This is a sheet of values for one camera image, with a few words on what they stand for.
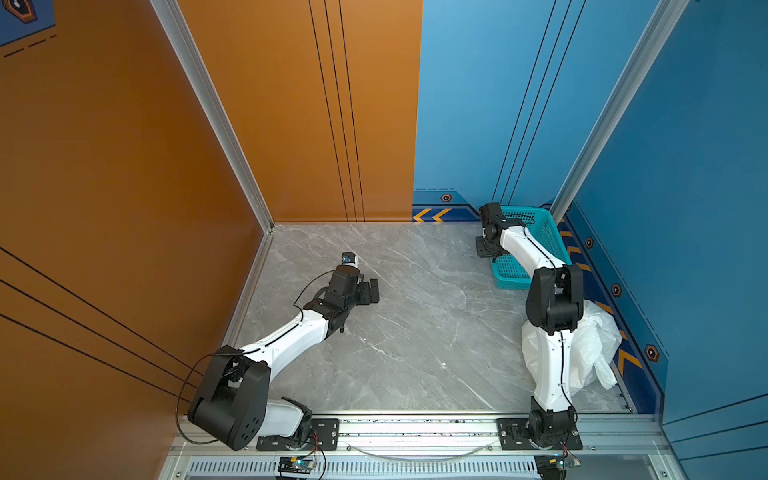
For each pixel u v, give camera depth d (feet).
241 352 1.50
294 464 2.33
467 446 2.38
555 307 1.91
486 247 3.09
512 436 2.38
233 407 1.39
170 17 2.28
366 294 2.58
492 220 2.71
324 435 2.43
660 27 2.34
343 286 2.16
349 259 2.54
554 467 2.31
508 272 3.00
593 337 2.43
